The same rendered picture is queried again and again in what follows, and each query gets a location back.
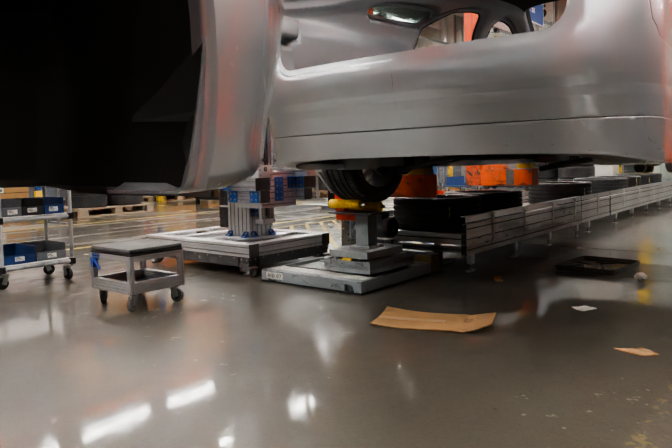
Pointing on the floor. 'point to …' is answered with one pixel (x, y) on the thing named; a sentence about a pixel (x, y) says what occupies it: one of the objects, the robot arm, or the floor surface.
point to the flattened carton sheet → (394, 317)
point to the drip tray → (598, 263)
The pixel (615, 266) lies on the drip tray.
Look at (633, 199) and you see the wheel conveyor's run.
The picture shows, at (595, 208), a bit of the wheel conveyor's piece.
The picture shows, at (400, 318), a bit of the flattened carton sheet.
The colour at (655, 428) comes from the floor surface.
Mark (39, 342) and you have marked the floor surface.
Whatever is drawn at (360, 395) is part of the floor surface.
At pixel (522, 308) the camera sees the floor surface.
